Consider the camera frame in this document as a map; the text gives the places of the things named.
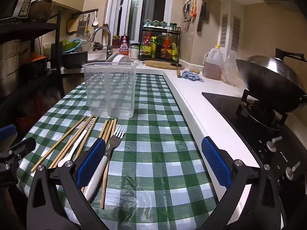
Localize clear plastic utensil holder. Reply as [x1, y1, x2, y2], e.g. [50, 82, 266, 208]
[82, 62, 139, 119]

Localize blue colander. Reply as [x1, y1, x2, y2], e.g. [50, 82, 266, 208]
[65, 41, 82, 53]

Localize white plate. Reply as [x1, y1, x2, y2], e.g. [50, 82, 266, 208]
[106, 51, 119, 63]

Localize metal grater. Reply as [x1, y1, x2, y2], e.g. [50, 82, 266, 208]
[77, 14, 87, 37]

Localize plastic oil jug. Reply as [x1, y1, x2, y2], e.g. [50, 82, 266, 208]
[203, 45, 226, 81]

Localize black pan support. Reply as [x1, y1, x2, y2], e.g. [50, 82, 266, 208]
[235, 89, 288, 130]

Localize pink dish soap bottle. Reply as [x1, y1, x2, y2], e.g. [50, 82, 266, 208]
[119, 34, 130, 54]

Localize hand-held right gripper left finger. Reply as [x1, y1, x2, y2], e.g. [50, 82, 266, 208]
[26, 138, 107, 230]

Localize round wooden cutting board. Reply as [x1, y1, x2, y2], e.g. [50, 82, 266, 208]
[142, 60, 184, 70]

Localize clear plastic bag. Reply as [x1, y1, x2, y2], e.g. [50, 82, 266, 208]
[221, 53, 247, 87]

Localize white spoon striped handle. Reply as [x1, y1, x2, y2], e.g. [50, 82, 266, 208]
[58, 118, 95, 168]

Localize steel kitchen faucet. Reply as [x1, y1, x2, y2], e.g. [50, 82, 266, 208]
[91, 26, 113, 55]

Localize brown bowl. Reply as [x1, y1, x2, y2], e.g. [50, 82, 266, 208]
[30, 0, 54, 23]

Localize black glass cooktop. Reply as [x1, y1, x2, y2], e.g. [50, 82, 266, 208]
[202, 91, 307, 197]

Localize mesh strainer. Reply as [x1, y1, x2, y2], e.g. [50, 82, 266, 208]
[80, 32, 93, 45]

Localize window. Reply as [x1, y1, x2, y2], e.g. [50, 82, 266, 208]
[106, 0, 174, 45]

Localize row of sauce bottles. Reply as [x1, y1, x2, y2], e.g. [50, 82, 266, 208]
[140, 34, 179, 60]

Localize black spice rack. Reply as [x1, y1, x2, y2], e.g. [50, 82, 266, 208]
[140, 23, 181, 61]

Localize appliance with control panel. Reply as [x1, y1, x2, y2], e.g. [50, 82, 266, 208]
[0, 0, 39, 21]

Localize white handled steel fork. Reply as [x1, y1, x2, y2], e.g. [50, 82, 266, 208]
[83, 125, 127, 203]

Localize green bowl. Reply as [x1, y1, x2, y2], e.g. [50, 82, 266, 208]
[60, 40, 79, 52]

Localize black wok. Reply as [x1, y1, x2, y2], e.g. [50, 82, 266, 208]
[236, 59, 307, 114]

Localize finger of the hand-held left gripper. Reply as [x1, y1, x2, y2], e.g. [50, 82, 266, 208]
[0, 124, 18, 146]
[0, 138, 37, 175]

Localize steel wok lid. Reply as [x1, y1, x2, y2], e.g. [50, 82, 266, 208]
[243, 48, 307, 87]

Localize wall vent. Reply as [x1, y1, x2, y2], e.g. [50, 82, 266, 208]
[232, 16, 241, 52]
[221, 14, 228, 47]

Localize black shelf rack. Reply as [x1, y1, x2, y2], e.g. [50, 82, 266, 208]
[0, 1, 82, 115]

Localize hanging cleaver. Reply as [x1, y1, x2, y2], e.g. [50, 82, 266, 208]
[197, 0, 207, 32]

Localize hanging wooden board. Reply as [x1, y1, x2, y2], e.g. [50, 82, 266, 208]
[67, 17, 81, 33]

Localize black cooking pot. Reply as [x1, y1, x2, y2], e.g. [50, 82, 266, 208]
[62, 51, 89, 69]

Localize green checked tablecloth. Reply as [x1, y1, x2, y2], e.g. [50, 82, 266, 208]
[18, 74, 223, 230]

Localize black pot orange lid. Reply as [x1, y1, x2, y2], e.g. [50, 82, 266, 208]
[23, 55, 50, 77]

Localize white perforated strainer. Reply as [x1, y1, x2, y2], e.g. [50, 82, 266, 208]
[113, 54, 132, 64]

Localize wooden handled spatula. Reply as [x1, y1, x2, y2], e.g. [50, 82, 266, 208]
[171, 63, 183, 78]

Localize row of spice jars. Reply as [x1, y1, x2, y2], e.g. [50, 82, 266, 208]
[145, 19, 178, 30]

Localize steel stockpot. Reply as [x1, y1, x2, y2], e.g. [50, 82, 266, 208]
[0, 38, 22, 96]

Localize blue rag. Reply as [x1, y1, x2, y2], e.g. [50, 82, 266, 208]
[180, 70, 205, 83]

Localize steel stove knob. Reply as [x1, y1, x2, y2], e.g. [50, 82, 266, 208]
[266, 136, 283, 152]
[285, 162, 300, 181]

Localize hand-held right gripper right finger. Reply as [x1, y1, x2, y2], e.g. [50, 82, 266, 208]
[201, 136, 285, 230]

